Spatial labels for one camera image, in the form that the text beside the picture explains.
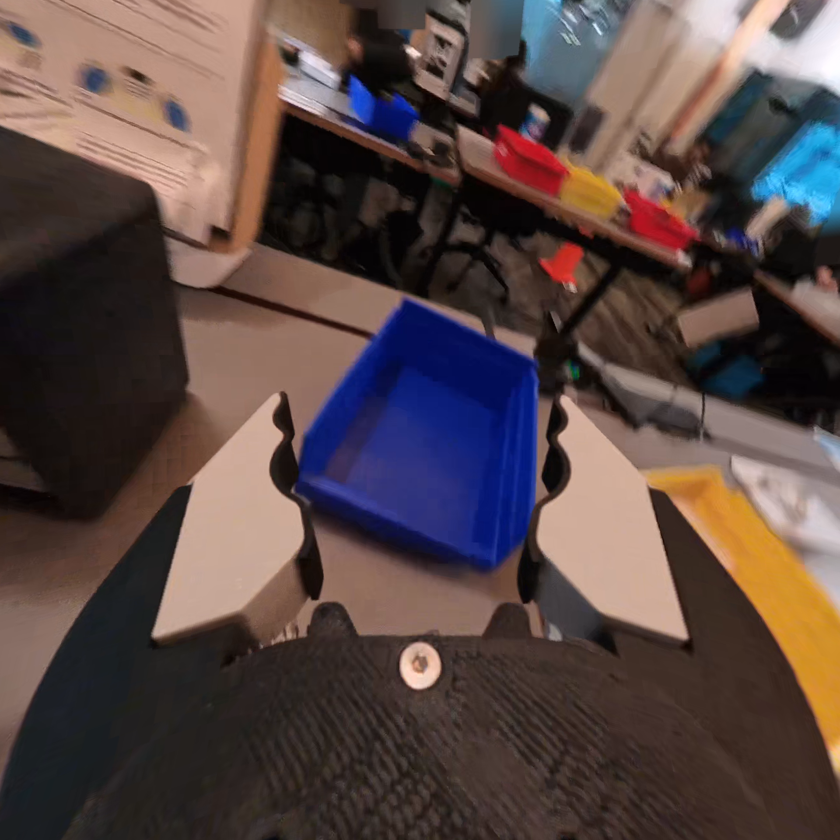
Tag brown background table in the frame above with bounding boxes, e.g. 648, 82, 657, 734
279, 82, 462, 188

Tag red plastic bin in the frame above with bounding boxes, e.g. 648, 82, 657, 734
493, 125, 570, 196
622, 189, 698, 250

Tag small blue bin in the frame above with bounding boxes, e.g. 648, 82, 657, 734
346, 74, 421, 143

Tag black drawer cabinet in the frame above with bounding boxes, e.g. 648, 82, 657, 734
0, 125, 190, 519

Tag white paper sheet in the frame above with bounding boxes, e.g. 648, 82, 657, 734
730, 453, 840, 555

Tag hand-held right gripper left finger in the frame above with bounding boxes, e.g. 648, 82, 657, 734
152, 392, 324, 648

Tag yellow plastic bin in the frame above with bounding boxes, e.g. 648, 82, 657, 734
560, 164, 626, 221

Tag blue plastic bin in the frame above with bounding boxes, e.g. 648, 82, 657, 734
295, 298, 540, 571

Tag tan curved board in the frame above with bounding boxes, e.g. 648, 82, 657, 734
217, 0, 287, 255

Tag yellow flat sheet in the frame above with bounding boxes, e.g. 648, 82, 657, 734
645, 465, 840, 746

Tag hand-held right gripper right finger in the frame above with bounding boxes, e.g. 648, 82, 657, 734
517, 394, 690, 651

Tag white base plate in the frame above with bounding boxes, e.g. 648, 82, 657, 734
164, 230, 255, 290

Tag long brown table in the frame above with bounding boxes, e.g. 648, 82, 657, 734
456, 125, 697, 273

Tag orange traffic cone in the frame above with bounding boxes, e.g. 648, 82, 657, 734
538, 241, 586, 293

